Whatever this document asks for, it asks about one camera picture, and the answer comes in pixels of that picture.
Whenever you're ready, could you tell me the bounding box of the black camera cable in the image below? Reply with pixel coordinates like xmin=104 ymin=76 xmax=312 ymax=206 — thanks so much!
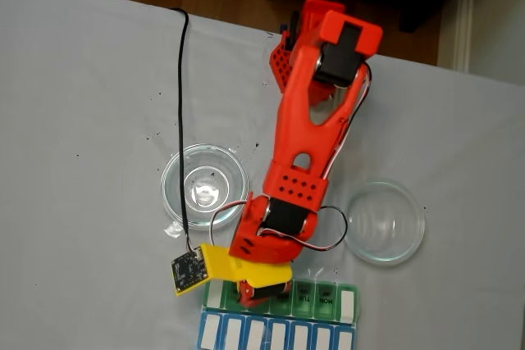
xmin=170 ymin=7 xmax=198 ymax=252

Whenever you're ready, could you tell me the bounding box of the blue weekly pill organizer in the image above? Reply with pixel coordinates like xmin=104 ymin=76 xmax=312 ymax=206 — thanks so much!
xmin=198 ymin=311 xmax=356 ymax=350

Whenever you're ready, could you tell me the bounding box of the red white black servo wire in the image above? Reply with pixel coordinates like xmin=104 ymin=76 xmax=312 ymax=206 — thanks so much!
xmin=323 ymin=62 xmax=373 ymax=181
xmin=317 ymin=205 xmax=349 ymax=252
xmin=209 ymin=201 xmax=249 ymax=247

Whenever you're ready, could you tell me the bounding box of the green weekly pill organizer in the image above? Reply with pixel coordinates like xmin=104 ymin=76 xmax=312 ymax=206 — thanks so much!
xmin=203 ymin=280 xmax=360 ymax=325

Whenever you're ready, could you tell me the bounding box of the orange perforated base bracket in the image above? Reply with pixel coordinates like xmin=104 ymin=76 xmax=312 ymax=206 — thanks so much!
xmin=268 ymin=40 xmax=295 ymax=93

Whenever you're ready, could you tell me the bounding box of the black camera circuit board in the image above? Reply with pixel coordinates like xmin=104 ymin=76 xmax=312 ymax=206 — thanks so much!
xmin=171 ymin=248 xmax=208 ymax=296

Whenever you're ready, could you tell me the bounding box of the clear glass bowl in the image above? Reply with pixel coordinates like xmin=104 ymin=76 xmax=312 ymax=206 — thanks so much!
xmin=159 ymin=143 xmax=250 ymax=232
xmin=343 ymin=180 xmax=427 ymax=267

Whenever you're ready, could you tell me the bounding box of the white door trim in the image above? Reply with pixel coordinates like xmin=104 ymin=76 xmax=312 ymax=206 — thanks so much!
xmin=453 ymin=0 xmax=479 ymax=75

